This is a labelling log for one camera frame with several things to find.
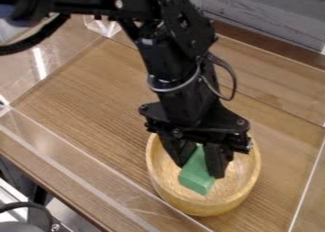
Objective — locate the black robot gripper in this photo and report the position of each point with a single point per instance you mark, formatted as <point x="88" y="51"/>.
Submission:
<point x="189" y="117"/>

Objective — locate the green rectangular block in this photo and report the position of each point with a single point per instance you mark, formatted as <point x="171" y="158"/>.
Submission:
<point x="195" y="176"/>

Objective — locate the brown wooden bowl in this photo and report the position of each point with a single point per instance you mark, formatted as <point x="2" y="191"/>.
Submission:
<point x="230" y="191"/>

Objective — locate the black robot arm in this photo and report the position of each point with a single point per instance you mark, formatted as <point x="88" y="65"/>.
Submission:
<point x="175" y="36"/>

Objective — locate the clear acrylic tray enclosure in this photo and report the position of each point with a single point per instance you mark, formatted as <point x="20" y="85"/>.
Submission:
<point x="73" y="134"/>

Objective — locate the black metal table frame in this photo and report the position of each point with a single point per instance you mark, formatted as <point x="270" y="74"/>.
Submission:
<point x="56" y="217"/>

